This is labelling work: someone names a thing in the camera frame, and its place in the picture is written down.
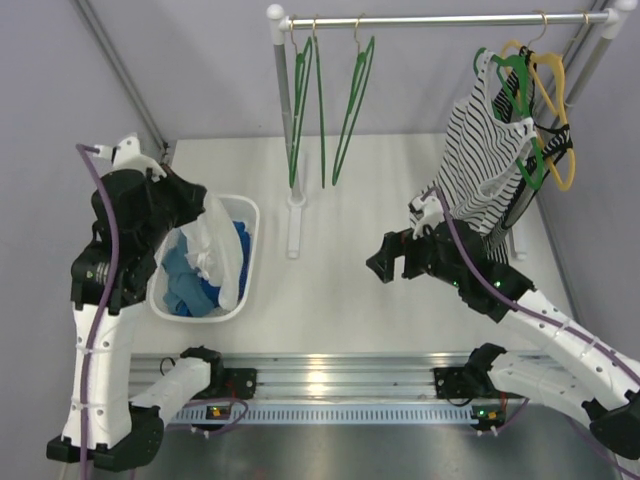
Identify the white tank top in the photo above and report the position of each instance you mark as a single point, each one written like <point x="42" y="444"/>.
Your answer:
<point x="217" y="240"/>

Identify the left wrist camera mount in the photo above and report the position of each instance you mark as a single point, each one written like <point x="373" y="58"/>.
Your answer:
<point x="128" y="155"/>

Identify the white plastic laundry basket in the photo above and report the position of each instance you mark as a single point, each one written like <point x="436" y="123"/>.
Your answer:
<point x="220" y="270"/>

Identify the white clothes rack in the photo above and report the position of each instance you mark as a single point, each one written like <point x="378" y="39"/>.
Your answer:
<point x="420" y="66"/>

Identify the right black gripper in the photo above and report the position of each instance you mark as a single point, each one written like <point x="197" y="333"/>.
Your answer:
<point x="399" y="244"/>

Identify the aluminium mounting rail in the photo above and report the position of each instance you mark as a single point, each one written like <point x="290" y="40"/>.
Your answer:
<point x="348" y="389"/>

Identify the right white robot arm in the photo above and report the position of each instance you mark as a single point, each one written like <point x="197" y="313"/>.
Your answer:
<point x="596" y="385"/>

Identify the green hanger with striped top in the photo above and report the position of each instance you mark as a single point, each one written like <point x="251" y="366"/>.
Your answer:
<point x="501" y="135"/>

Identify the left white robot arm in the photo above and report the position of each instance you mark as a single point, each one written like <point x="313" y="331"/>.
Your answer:
<point x="106" y="427"/>

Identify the light blue garment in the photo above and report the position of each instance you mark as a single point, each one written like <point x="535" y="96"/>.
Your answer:
<point x="187" y="294"/>

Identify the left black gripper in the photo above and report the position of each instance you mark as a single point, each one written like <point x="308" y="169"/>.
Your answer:
<point x="185" y="198"/>

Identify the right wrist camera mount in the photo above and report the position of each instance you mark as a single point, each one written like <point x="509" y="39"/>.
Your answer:
<point x="425" y="210"/>

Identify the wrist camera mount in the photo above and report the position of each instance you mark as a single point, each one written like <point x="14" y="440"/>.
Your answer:
<point x="425" y="210"/>
<point x="128" y="155"/>

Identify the striped tank top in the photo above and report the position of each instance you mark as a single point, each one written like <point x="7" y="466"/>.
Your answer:
<point x="457" y="183"/>

